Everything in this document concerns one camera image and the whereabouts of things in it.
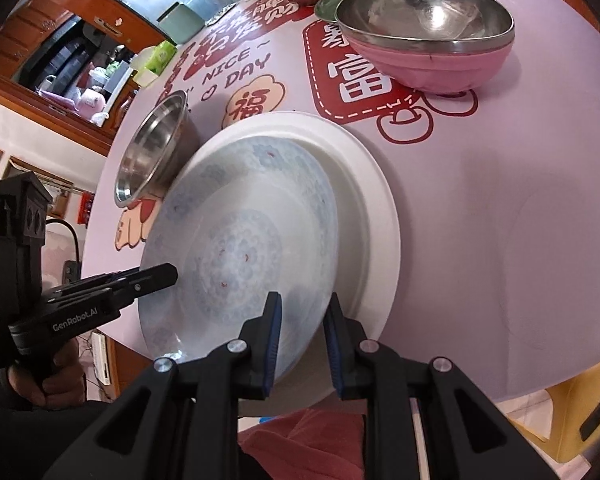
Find large steel bowl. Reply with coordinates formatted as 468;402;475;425
114;90;201;206

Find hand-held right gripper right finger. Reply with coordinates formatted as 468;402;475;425
322;292;556;480

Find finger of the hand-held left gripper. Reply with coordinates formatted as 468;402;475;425
52;263;179;309

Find green tissue box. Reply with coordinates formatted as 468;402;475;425
132;41;177;86

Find pink white rice cooker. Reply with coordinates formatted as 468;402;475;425
75;87;106;121

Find pink steel bowl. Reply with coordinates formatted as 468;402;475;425
335;0;515;94

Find large white plate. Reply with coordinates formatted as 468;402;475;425
180;111;401;401

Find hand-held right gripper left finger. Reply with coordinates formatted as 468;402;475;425
77;292;284;480

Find thin black cable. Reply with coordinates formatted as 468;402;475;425
45;217;86;266

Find person's left hand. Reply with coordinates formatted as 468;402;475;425
7;342;88;406

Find yellow plastic stool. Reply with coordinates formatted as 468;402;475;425
505;360;600;456

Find blue patterned white plate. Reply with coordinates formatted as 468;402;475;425
139;138;339;386

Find wooden lower kitchen cabinets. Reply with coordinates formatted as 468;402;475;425
0;67;146;153

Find blister pill pack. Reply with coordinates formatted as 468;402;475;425
205;4;236;26

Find mint green canister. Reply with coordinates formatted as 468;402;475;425
158;2;204;45

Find pink trousers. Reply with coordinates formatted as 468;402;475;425
240;408;376;480

